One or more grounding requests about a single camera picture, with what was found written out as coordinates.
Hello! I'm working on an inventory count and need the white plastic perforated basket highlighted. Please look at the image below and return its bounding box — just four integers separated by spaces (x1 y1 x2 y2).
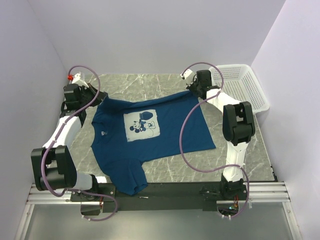
209 64 270 114

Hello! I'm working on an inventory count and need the blue cartoon print t-shirt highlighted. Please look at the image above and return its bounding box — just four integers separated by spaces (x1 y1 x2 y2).
91 91 216 196

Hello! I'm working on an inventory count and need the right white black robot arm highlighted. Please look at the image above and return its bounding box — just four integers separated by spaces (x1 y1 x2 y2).
186 70 256 199

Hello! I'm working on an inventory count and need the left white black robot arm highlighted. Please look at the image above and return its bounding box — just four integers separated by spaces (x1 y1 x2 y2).
30 83 108 193

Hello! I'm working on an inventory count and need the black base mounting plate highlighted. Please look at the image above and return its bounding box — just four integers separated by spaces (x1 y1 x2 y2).
69 182 250 215

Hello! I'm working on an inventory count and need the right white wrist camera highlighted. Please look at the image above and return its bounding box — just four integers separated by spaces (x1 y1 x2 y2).
180 69 196 82

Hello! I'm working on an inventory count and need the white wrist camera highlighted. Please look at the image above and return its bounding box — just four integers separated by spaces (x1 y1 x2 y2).
180 69 196 82
67 72 89 88

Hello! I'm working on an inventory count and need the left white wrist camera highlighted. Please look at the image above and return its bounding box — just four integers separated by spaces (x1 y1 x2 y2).
67 72 89 88

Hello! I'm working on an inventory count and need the aluminium frame rail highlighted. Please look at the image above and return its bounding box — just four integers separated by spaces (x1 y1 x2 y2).
249 182 291 203

